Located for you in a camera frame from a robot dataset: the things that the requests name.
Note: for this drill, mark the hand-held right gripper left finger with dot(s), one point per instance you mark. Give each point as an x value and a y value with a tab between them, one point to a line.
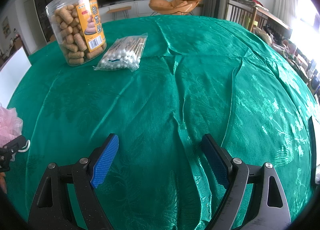
105	160

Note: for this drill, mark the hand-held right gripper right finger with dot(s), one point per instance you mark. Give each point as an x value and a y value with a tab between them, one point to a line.
215	161

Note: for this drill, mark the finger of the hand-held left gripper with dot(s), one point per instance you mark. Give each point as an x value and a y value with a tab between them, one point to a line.
13	146

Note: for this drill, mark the pink bath pouf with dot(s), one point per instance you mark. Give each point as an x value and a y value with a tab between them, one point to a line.
8	125

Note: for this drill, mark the white box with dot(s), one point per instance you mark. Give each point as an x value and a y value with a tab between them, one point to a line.
12	74

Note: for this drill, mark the cotton swab bag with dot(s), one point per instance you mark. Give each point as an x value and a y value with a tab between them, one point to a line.
122	54

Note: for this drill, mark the person's left hand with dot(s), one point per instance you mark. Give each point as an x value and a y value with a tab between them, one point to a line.
2	182

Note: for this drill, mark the green satin tablecloth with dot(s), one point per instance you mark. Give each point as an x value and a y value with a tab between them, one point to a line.
170	100

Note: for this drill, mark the cluttered side shelf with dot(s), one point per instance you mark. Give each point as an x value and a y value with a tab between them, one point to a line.
295	54

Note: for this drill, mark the clear plastic snack jar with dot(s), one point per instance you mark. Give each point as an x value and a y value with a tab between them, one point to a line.
75	27

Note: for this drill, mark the dark tall cabinet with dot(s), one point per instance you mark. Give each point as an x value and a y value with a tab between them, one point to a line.
45	2

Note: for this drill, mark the white television cabinet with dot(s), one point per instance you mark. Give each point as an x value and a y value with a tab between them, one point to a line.
141	7

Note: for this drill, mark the orange lounge chair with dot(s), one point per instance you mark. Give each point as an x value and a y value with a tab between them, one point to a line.
172	3

